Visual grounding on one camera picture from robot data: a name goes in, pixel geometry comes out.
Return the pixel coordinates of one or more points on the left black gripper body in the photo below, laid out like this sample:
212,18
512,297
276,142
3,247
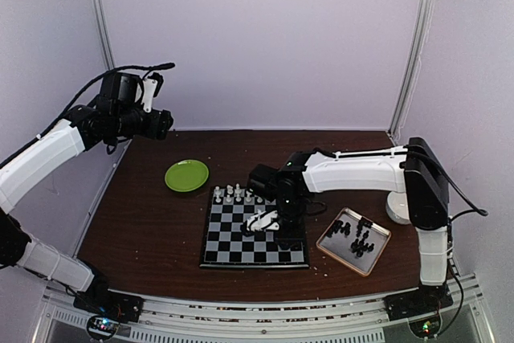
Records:
156,128

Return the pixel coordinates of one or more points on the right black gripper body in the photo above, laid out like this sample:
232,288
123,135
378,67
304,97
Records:
296,230

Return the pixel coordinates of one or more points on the black white chess board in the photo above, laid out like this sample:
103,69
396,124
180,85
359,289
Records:
225,246

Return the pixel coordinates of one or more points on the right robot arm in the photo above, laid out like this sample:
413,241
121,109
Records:
411,175

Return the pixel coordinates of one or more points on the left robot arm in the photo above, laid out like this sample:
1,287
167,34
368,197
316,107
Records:
79,130

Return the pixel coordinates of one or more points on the green plate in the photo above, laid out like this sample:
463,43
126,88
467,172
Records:
186,176

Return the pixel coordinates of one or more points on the wooden metal tray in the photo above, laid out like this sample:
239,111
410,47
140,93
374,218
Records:
338,248

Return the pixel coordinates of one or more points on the white rook piece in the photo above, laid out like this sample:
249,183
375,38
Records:
217,194

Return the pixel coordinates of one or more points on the white bowl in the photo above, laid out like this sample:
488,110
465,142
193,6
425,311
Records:
397,208

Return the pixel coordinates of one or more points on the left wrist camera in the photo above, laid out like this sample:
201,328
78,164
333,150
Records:
151,86

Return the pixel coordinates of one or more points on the front aluminium rail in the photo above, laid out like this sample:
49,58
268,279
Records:
351,319

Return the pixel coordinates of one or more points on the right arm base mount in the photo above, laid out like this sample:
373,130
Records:
410,304

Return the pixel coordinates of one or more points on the left aluminium frame post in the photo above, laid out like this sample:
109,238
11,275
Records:
102,31

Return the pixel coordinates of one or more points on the aluminium frame post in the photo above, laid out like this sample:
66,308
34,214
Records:
413,67
102,31

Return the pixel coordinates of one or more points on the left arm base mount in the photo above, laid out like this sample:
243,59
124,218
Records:
117,306

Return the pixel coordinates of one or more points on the right aluminium frame post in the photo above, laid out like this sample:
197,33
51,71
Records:
413,67

